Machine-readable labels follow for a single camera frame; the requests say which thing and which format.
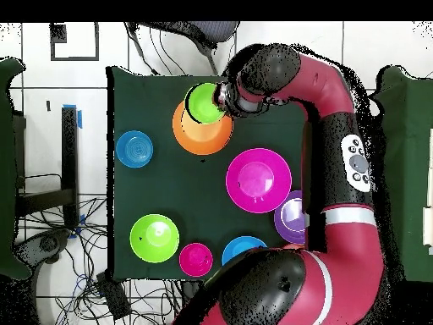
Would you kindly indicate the large green bowl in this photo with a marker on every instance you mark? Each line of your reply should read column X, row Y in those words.
column 154, row 238

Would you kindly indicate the blue bowl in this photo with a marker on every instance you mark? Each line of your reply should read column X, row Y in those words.
column 238, row 247

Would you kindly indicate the large pink bowl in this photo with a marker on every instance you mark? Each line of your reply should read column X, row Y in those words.
column 258, row 181

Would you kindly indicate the black power strip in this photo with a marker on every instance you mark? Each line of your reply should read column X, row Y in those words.
column 113, row 294

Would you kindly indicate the small crimson bowl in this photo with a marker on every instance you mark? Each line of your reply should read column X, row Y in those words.
column 196, row 260

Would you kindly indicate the purple bowl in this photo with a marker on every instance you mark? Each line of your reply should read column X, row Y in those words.
column 287, row 216

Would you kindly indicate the blue cup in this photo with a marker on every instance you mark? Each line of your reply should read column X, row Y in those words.
column 134, row 149

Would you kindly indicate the large orange bowl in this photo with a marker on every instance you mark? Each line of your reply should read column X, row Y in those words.
column 203, row 138

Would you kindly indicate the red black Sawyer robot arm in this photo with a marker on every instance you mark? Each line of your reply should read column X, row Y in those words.
column 348, row 257

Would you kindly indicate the green cloth on side table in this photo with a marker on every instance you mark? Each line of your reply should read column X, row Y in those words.
column 6, row 169
column 416, row 135

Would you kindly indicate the black chair base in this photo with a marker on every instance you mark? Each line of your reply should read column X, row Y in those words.
column 47, row 243

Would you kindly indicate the small green bowl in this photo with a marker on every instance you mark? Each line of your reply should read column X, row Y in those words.
column 201, row 103

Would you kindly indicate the grey office chair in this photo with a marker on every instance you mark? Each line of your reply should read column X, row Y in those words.
column 213, row 30

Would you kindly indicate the dark green tablecloth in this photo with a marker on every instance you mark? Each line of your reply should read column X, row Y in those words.
column 152, row 189

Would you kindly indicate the black metal frame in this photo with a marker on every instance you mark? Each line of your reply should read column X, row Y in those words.
column 69, row 152

